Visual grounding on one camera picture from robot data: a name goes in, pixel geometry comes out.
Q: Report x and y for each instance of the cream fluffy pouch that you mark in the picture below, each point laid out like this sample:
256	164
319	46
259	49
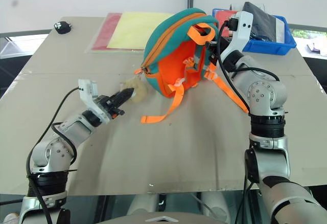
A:
139	88

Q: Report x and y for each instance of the red flat packet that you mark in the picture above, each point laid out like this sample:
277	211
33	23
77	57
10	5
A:
223	17

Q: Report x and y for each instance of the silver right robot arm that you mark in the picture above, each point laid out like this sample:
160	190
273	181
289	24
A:
265	93

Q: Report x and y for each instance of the clear plastic sleeve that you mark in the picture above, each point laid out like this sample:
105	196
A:
99	51

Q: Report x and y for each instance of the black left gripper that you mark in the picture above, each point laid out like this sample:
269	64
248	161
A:
108	106

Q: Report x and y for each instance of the small black white-dotted object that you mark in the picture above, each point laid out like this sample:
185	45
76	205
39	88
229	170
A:
62	27

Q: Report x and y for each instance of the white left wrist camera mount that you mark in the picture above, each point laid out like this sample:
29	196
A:
88	88

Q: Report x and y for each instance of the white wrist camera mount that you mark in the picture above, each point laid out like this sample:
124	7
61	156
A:
242	29
88	88

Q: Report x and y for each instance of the blue plastic bin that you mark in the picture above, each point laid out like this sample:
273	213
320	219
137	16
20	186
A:
268	45

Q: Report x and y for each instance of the orange and teal backpack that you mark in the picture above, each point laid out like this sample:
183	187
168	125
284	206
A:
168	37

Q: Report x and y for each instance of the dark grey folded bag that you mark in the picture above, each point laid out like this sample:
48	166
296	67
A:
263	22

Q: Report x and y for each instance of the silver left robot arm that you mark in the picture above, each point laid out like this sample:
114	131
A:
74	129

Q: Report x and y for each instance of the yellow paper sheet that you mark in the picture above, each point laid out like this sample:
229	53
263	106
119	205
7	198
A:
132	29

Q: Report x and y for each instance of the grey robot torso top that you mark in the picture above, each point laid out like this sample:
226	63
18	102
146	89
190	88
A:
163	219

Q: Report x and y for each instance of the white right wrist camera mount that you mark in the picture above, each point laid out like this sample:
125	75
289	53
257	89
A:
242	29

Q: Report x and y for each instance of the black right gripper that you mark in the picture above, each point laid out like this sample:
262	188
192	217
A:
221	46

